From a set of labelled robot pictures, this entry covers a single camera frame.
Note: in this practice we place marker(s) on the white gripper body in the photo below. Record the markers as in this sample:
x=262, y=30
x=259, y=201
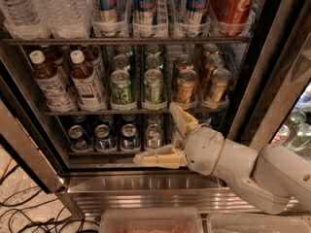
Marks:
x=203, y=149

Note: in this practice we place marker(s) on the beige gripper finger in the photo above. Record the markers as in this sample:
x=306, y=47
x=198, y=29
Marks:
x=165, y=157
x=184, y=121

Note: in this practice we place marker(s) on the tea bottle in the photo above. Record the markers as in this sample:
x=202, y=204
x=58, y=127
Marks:
x=93, y=55
x=51, y=82
x=87, y=82
x=55, y=55

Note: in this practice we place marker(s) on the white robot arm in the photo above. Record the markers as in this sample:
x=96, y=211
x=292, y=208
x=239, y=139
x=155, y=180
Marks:
x=267, y=179

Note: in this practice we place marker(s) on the stainless fridge door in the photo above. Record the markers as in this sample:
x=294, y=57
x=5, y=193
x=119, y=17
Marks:
x=22, y=131

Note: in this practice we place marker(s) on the right clear water bottle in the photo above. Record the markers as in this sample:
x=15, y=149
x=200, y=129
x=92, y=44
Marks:
x=67, y=18

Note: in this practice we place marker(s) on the clear water bottle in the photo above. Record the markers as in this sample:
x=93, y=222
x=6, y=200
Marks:
x=23, y=19
x=67, y=18

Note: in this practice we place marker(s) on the left clear water bottle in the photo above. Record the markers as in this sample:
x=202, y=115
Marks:
x=23, y=19

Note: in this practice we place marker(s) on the middle silver can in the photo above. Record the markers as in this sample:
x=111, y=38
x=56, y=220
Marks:
x=177, y=139

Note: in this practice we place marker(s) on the silver can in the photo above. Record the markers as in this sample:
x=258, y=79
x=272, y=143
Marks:
x=177, y=139
x=154, y=136

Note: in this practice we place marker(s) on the left silver can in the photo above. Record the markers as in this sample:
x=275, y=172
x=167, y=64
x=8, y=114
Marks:
x=154, y=136

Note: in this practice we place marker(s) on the front left gold can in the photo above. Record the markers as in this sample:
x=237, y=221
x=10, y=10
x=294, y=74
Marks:
x=186, y=85

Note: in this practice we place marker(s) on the gold can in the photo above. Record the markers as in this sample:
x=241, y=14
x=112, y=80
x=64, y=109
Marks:
x=208, y=49
x=186, y=85
x=218, y=85
x=182, y=62
x=210, y=64

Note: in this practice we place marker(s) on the front right green can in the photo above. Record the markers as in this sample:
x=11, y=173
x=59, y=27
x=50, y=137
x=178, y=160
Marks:
x=153, y=86

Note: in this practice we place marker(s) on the green can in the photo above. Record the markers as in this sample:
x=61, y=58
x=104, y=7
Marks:
x=121, y=62
x=154, y=62
x=121, y=87
x=153, y=86

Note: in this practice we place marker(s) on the right blue Pepsi can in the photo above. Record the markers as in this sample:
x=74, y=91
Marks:
x=129, y=137

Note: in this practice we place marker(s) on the blue pepsi can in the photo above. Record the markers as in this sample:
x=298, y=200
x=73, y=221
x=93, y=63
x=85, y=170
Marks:
x=129, y=137
x=103, y=138
x=80, y=141

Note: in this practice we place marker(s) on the front right gold can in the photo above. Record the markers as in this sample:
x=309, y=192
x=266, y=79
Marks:
x=218, y=85

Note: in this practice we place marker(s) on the rear left gold can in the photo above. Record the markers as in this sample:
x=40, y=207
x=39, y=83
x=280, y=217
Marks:
x=182, y=62

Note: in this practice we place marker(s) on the middle right gold can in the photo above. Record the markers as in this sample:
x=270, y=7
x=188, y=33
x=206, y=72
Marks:
x=210, y=64

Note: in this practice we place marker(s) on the middle blue Pepsi can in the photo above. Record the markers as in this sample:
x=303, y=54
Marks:
x=103, y=138

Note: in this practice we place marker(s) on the front left green can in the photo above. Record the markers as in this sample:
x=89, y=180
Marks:
x=121, y=87

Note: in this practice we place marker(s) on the middle right green can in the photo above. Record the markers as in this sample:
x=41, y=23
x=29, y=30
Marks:
x=154, y=62

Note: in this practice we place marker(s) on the right clear plastic bin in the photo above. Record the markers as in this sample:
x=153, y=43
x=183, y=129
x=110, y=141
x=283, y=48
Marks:
x=252, y=223

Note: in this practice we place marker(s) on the rear right gold can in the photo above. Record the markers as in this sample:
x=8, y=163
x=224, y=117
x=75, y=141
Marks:
x=208, y=49

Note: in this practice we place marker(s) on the middle left green can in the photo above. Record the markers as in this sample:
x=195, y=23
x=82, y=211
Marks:
x=121, y=62

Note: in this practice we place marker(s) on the left blue Pepsi can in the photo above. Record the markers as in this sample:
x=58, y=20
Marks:
x=80, y=141

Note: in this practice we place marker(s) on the red Coca-Cola can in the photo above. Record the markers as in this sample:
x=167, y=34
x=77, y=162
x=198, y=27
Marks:
x=232, y=15

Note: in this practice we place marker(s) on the right Red Bull can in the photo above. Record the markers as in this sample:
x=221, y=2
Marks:
x=195, y=16

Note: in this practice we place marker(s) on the red bull can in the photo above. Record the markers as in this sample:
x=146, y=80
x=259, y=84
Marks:
x=108, y=16
x=145, y=16
x=195, y=16

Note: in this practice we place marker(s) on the middle Red Bull can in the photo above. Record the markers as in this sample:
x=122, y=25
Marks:
x=145, y=16

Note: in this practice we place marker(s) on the left Red Bull can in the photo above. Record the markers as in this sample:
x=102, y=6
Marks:
x=108, y=16

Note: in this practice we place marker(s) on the middle wire shelf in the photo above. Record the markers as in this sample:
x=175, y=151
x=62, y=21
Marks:
x=137, y=111

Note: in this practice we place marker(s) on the wire shelf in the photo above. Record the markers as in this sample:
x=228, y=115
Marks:
x=128, y=41
x=137, y=111

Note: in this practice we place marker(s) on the upper wire shelf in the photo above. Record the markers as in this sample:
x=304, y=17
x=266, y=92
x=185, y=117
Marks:
x=128, y=41

